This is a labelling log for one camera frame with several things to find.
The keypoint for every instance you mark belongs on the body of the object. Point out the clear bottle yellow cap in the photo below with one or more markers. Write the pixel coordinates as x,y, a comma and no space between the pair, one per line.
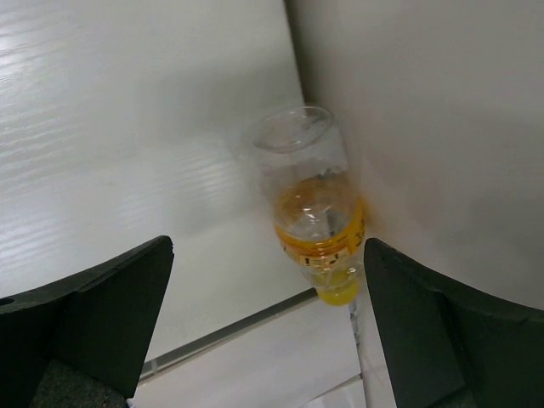
298,160

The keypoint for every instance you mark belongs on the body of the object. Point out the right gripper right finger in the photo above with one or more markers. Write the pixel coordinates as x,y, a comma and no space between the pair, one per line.
447,344

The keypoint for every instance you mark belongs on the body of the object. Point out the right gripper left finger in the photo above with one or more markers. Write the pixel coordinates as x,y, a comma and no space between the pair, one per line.
82,341

